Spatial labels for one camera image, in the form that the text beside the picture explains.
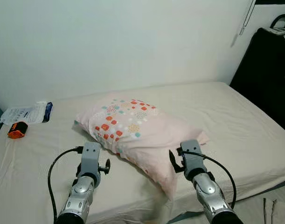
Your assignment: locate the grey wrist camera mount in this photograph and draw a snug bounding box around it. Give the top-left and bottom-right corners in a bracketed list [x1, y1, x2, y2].
[80, 142, 103, 177]
[180, 139, 208, 175]

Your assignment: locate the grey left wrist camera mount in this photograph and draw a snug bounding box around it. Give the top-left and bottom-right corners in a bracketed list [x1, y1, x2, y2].
[80, 142, 103, 177]

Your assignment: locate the white blue plastic package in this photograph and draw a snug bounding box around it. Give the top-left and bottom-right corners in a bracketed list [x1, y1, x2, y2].
[0, 101, 53, 125]

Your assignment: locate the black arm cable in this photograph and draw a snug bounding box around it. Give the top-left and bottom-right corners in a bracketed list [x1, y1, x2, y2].
[177, 148, 237, 210]
[48, 146, 83, 222]

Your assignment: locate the beige floor mat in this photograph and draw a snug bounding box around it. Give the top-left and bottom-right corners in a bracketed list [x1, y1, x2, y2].
[173, 180, 285, 224]

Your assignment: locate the white box with black handle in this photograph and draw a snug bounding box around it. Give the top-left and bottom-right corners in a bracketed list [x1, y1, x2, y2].
[263, 14, 285, 35]

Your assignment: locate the white blind cord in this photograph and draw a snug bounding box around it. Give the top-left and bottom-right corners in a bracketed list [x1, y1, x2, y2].
[239, 0, 256, 36]

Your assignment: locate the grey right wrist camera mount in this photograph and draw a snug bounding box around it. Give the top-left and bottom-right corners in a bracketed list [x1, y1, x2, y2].
[180, 139, 208, 175]

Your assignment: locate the bed with beige sheet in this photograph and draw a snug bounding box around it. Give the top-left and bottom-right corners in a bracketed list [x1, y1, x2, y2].
[0, 82, 285, 224]

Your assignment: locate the large black case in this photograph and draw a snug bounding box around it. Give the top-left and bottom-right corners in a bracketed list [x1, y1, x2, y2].
[229, 27, 285, 136]

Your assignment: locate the pink patterned pillow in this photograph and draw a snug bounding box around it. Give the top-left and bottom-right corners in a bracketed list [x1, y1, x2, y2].
[73, 95, 209, 201]

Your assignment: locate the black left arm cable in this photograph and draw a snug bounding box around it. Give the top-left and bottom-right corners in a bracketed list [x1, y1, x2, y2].
[48, 146, 83, 222]

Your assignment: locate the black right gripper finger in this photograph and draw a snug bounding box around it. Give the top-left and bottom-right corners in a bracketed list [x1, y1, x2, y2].
[169, 149, 185, 174]

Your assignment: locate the small orange black device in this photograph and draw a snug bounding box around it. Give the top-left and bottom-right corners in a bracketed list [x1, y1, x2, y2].
[7, 121, 29, 140]

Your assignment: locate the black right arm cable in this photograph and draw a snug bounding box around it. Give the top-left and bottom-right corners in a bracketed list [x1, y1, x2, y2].
[177, 148, 237, 210]

